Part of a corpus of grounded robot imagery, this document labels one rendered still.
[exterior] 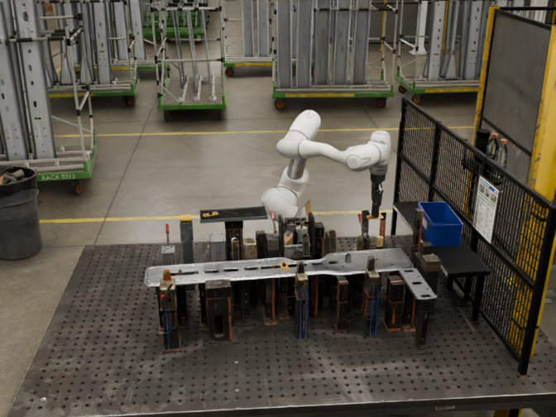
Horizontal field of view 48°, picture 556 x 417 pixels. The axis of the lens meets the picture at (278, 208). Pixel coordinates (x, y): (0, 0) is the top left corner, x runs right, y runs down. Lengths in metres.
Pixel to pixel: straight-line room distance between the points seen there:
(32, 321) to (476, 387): 3.16
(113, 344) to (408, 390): 1.44
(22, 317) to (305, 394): 2.67
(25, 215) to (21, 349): 1.40
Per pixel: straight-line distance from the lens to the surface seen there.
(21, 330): 4.84
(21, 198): 5.55
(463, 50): 11.19
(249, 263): 3.26
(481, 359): 3.24
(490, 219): 3.28
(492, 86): 5.76
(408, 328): 3.35
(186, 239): 3.45
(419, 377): 3.05
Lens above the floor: 2.59
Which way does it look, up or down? 24 degrees down
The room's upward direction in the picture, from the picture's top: straight up
